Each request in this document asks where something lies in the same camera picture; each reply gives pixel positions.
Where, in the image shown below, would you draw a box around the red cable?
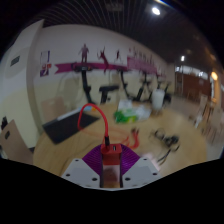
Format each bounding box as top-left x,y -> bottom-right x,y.
77,102 -> 142,150

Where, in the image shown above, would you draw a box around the white box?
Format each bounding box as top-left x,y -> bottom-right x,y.
117,98 -> 134,111

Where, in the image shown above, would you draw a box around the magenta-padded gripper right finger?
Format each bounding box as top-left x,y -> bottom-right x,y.
118,143 -> 162,189

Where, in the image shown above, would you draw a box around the round wooden coaster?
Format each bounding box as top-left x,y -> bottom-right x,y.
150,108 -> 165,116

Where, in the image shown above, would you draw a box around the green wipes pack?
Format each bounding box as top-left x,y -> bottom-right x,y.
113,104 -> 152,125

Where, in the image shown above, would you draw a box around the wall posters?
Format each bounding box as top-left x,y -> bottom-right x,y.
39,50 -> 52,78

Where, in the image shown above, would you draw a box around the white flat strip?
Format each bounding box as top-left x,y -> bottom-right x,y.
57,107 -> 85,121

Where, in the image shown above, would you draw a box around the black rack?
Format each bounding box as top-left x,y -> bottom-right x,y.
0,116 -> 9,131

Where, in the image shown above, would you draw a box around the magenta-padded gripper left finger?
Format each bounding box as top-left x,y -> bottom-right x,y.
60,144 -> 103,189

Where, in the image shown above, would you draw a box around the ceiling lights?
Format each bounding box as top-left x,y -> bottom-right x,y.
151,6 -> 219,81

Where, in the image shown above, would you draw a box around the grey wall vent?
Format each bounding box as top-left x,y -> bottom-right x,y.
9,55 -> 21,67

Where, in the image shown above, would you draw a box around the red charger block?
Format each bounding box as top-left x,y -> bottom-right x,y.
100,143 -> 123,167

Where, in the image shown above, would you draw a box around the black mouse pad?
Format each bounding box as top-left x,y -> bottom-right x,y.
42,111 -> 101,145

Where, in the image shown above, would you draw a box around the white cup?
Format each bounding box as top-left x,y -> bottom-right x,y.
151,88 -> 166,111

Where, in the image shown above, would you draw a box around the black cable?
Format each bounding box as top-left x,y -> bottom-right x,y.
148,127 -> 181,165

